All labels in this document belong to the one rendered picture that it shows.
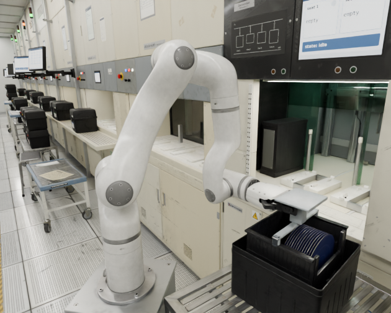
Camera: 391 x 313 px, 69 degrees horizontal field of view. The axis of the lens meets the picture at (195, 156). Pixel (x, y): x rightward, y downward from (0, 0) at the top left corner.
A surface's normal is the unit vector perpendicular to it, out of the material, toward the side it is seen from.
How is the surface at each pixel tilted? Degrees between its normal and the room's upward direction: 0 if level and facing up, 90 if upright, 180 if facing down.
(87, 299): 0
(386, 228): 90
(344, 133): 90
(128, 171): 64
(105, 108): 90
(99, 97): 90
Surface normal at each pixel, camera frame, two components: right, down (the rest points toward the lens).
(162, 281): -0.02, -0.96
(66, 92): 0.57, 0.22
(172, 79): -0.04, 0.76
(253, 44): -0.82, 0.17
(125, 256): 0.34, 0.25
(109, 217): -0.23, -0.68
